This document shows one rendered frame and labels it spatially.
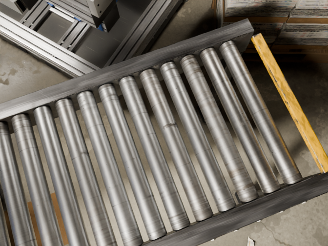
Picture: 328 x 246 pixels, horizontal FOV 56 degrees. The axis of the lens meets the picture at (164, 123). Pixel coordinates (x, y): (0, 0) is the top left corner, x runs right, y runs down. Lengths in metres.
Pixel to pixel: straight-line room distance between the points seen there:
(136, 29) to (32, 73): 0.67
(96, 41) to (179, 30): 0.53
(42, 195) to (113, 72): 0.39
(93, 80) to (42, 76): 1.02
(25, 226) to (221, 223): 0.50
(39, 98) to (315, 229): 1.41
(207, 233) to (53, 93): 0.57
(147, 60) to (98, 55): 0.74
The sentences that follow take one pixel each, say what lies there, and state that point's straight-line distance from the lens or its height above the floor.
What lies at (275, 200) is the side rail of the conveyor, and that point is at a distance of 0.87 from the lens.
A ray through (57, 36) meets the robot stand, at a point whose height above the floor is 0.21.
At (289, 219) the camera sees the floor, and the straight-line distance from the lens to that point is 1.73.
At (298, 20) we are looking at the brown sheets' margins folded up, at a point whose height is 0.40.
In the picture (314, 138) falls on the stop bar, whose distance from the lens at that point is 0.91.
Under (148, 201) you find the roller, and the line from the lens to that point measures 0.83.
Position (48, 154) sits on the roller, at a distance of 0.90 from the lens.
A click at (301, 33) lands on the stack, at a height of 0.28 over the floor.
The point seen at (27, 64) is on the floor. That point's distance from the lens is 2.01.
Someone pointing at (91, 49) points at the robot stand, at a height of 0.21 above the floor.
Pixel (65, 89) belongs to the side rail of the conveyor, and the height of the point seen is 0.80.
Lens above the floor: 1.62
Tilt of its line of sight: 73 degrees down
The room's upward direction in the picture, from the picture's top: 3 degrees counter-clockwise
